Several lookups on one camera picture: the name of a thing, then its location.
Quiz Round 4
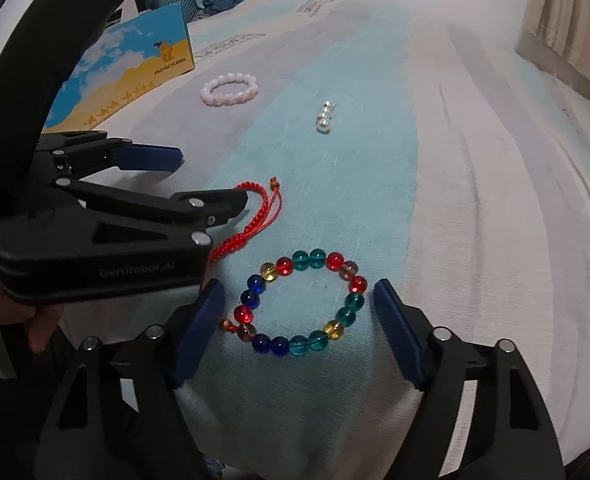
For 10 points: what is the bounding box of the red cord bracelet gold tube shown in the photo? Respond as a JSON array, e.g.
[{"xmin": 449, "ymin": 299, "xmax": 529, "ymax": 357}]
[{"xmin": 202, "ymin": 176, "xmax": 284, "ymax": 292}]

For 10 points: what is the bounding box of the person's left hand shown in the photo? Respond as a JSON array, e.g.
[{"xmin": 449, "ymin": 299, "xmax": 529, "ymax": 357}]
[{"xmin": 0, "ymin": 269, "xmax": 67, "ymax": 356}]

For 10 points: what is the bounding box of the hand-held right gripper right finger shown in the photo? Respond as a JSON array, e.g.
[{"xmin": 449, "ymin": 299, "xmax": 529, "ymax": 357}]
[{"xmin": 372, "ymin": 277, "xmax": 568, "ymax": 480}]

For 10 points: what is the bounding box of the blue and yellow printed box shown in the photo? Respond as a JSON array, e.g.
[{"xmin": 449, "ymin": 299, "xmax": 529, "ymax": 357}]
[{"xmin": 42, "ymin": 2, "xmax": 196, "ymax": 135}]

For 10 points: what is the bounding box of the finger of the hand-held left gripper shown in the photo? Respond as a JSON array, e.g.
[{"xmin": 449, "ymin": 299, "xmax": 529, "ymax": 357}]
[
  {"xmin": 36, "ymin": 129, "xmax": 184, "ymax": 184},
  {"xmin": 49, "ymin": 181, "xmax": 250, "ymax": 252}
]

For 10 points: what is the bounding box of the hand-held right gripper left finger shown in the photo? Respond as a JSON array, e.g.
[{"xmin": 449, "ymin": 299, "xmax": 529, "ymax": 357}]
[{"xmin": 35, "ymin": 277, "xmax": 226, "ymax": 480}]

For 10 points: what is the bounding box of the pink bead bracelet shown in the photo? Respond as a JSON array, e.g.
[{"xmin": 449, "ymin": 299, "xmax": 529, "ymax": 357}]
[{"xmin": 199, "ymin": 73, "xmax": 260, "ymax": 108}]

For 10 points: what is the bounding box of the silver pearl earring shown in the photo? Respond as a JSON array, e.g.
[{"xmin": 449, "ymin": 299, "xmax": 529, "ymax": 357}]
[{"xmin": 315, "ymin": 101, "xmax": 337, "ymax": 135}]

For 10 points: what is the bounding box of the multicolour glass bead bracelet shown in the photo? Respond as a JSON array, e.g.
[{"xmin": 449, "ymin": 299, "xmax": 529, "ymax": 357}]
[{"xmin": 218, "ymin": 248, "xmax": 369, "ymax": 359}]

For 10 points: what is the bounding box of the wide beige curtain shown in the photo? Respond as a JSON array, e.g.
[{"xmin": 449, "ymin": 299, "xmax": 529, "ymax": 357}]
[{"xmin": 517, "ymin": 0, "xmax": 590, "ymax": 102}]

